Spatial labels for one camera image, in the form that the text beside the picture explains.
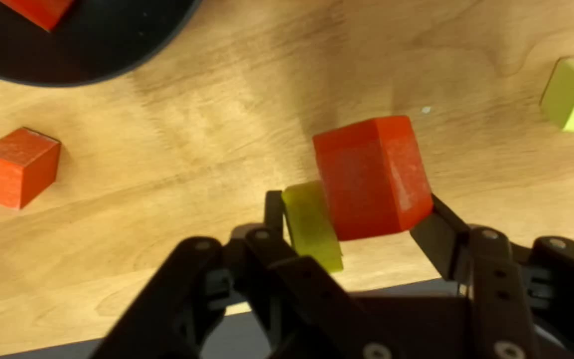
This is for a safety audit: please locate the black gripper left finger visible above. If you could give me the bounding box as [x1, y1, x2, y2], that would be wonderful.
[89, 189, 358, 359]

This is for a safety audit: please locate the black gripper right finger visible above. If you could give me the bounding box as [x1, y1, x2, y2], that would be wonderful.
[410, 195, 574, 359]

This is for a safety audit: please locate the thin yellow block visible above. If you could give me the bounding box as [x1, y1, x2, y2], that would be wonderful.
[280, 179, 344, 273]

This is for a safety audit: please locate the large red rectangular block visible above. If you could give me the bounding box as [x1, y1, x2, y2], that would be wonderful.
[310, 113, 434, 243]

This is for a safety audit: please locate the small red cube block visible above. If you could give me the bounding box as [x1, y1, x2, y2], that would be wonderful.
[0, 125, 63, 211]

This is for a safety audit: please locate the black round bowl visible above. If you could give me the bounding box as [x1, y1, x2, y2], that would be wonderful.
[0, 0, 200, 87]

